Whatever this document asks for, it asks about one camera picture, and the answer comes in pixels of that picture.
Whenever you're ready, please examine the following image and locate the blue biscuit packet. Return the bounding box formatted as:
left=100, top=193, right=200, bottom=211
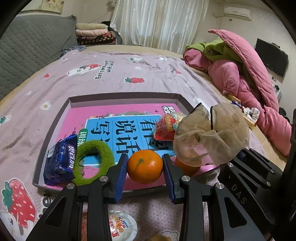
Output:
left=43, top=133, right=78, bottom=186

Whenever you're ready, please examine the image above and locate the green fuzzy scrunchie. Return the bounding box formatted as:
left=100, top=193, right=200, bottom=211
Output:
left=72, top=140, right=115, bottom=186

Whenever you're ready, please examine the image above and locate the grey quilted headboard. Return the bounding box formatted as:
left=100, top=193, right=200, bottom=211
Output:
left=1, top=15, right=78, bottom=98

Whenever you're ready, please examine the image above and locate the black television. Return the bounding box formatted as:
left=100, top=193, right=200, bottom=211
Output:
left=255, top=38, right=289, bottom=77

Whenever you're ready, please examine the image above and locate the grey cardboard tray box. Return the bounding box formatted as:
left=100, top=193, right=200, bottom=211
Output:
left=31, top=92, right=223, bottom=193

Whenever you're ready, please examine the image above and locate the floral wall painting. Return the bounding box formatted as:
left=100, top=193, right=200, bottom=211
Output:
left=40, top=0, right=65, bottom=14

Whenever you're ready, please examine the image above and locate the red toy egg packet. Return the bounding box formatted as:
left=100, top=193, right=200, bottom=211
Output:
left=153, top=112, right=185, bottom=141
left=108, top=209, right=138, bottom=240

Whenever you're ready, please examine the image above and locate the green blanket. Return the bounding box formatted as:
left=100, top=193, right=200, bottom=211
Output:
left=185, top=37, right=243, bottom=63

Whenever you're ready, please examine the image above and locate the pink and blue workbook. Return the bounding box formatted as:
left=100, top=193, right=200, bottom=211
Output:
left=45, top=102, right=218, bottom=191

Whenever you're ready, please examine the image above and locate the white air conditioner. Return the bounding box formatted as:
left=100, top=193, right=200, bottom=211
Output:
left=224, top=6, right=252, bottom=21

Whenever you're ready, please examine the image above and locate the stack of folded blankets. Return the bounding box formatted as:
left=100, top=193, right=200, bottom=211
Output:
left=75, top=23, right=118, bottom=46

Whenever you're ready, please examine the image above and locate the pink strawberry print bedsheet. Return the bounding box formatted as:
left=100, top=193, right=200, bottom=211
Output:
left=0, top=49, right=266, bottom=241

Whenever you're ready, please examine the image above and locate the beige sheer scrunchie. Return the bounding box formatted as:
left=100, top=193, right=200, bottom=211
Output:
left=173, top=103, right=249, bottom=167

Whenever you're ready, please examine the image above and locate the pink quilted duvet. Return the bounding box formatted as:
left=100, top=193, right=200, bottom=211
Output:
left=183, top=29, right=292, bottom=156

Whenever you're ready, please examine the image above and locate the snack wrappers pile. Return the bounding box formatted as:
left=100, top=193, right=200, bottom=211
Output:
left=226, top=93, right=260, bottom=128

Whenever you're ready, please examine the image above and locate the white sheer curtain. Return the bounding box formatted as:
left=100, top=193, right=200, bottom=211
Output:
left=110, top=0, right=209, bottom=54

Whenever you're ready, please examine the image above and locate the orange tangerine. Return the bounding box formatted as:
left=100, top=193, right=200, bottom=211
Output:
left=127, top=150, right=163, bottom=185
left=175, top=158, right=200, bottom=177

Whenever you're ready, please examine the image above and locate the beige walnut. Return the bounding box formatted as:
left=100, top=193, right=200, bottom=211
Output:
left=145, top=234, right=171, bottom=241

